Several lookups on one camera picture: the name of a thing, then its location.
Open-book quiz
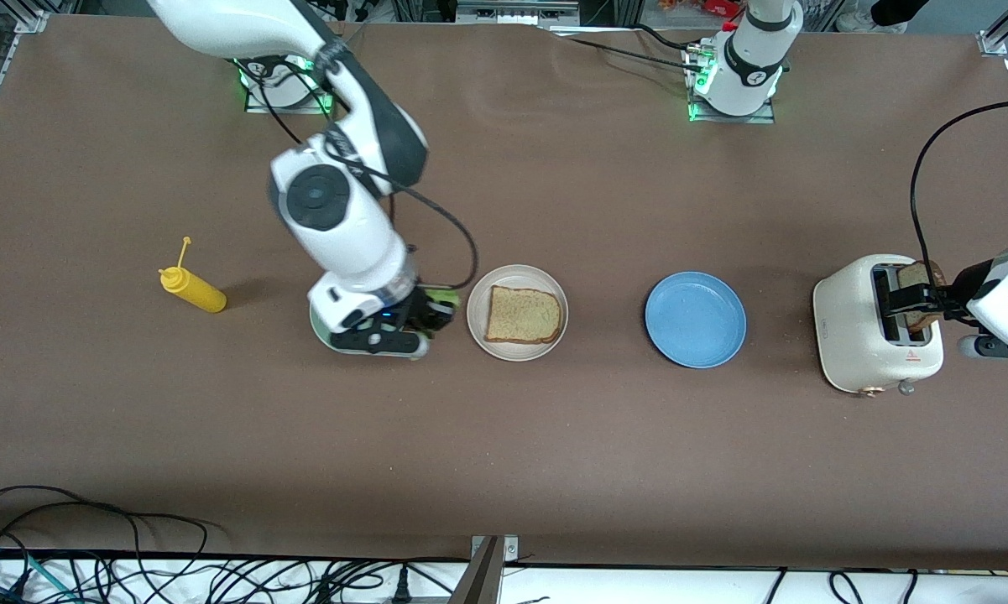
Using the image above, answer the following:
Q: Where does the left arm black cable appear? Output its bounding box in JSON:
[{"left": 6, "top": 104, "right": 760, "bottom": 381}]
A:
[{"left": 910, "top": 101, "right": 1008, "bottom": 288}]

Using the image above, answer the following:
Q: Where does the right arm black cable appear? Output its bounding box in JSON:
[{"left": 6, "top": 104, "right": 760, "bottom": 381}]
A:
[{"left": 237, "top": 50, "right": 480, "bottom": 293}]

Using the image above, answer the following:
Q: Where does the person's dark trouser leg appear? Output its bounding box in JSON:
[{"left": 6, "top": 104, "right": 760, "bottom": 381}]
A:
[{"left": 871, "top": 0, "right": 932, "bottom": 26}]

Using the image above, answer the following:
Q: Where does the brown bread slice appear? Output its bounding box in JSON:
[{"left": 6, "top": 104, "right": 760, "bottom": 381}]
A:
[
  {"left": 484, "top": 285, "right": 565, "bottom": 346},
  {"left": 896, "top": 259, "right": 949, "bottom": 334}
]

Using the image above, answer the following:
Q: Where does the beige plate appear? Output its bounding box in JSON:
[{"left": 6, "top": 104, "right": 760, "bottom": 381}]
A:
[{"left": 467, "top": 264, "right": 570, "bottom": 362}]

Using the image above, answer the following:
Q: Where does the red orange packet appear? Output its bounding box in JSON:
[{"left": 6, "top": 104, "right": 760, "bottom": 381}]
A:
[{"left": 659, "top": 0, "right": 744, "bottom": 19}]

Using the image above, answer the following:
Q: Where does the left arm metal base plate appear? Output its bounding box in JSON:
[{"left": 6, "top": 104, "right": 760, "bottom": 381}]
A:
[{"left": 685, "top": 42, "right": 777, "bottom": 125}]

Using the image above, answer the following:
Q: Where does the green lettuce leaf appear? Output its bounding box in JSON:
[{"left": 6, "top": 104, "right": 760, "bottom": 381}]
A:
[{"left": 420, "top": 286, "right": 464, "bottom": 341}]

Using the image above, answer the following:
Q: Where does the blue plate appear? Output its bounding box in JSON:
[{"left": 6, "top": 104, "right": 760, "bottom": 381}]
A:
[{"left": 645, "top": 270, "right": 748, "bottom": 369}]

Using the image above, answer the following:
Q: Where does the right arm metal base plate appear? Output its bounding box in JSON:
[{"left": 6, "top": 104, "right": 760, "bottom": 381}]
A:
[{"left": 245, "top": 57, "right": 338, "bottom": 115}]

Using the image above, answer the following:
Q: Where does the long black looping cable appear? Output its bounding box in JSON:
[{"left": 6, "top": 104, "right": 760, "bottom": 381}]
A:
[{"left": 0, "top": 485, "right": 219, "bottom": 588}]

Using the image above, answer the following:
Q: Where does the grey metal equipment box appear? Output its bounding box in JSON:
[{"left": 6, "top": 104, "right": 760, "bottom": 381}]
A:
[{"left": 456, "top": 0, "right": 582, "bottom": 26}]

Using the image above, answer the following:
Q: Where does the pale green plate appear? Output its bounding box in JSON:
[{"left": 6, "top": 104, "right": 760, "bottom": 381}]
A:
[{"left": 309, "top": 289, "right": 431, "bottom": 359}]

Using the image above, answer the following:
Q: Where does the white toaster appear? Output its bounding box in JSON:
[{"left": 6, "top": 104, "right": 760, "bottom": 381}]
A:
[{"left": 812, "top": 254, "right": 946, "bottom": 398}]

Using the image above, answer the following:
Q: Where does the yellow mustard squeeze bottle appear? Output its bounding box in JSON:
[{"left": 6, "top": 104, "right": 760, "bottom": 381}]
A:
[{"left": 159, "top": 237, "right": 227, "bottom": 314}]

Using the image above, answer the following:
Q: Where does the grey metal table bracket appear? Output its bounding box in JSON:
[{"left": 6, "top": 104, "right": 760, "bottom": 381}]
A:
[{"left": 449, "top": 535, "right": 521, "bottom": 604}]

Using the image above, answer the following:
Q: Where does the thin black base cable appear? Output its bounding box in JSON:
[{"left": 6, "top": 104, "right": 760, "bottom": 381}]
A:
[
  {"left": 567, "top": 37, "right": 706, "bottom": 73},
  {"left": 634, "top": 23, "right": 704, "bottom": 51}
]

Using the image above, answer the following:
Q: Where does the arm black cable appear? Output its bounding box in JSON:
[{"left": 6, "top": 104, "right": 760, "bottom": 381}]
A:
[
  {"left": 237, "top": 50, "right": 480, "bottom": 293},
  {"left": 910, "top": 101, "right": 1008, "bottom": 288}
]

